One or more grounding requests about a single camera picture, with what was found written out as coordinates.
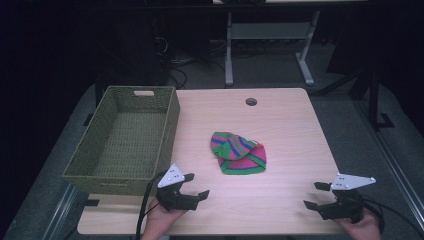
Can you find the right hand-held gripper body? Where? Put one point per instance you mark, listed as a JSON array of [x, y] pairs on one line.
[[343, 206]]

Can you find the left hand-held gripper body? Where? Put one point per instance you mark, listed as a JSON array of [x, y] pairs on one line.
[[173, 198]]

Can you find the striped knit pet sweater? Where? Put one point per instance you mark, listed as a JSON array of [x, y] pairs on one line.
[[238, 153]]

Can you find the person's left hand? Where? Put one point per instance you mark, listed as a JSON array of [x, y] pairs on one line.
[[160, 221]]

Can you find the person's right hand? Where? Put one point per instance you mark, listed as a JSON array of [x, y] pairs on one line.
[[361, 230]]

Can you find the green woven basket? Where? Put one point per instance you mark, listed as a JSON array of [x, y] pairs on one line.
[[133, 143]]

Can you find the black floor stand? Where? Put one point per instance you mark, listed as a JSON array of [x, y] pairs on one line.
[[373, 96]]

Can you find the metal floor rail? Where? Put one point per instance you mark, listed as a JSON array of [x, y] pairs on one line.
[[393, 163], [58, 216]]

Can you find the grey metal table frame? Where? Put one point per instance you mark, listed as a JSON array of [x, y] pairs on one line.
[[270, 30]]

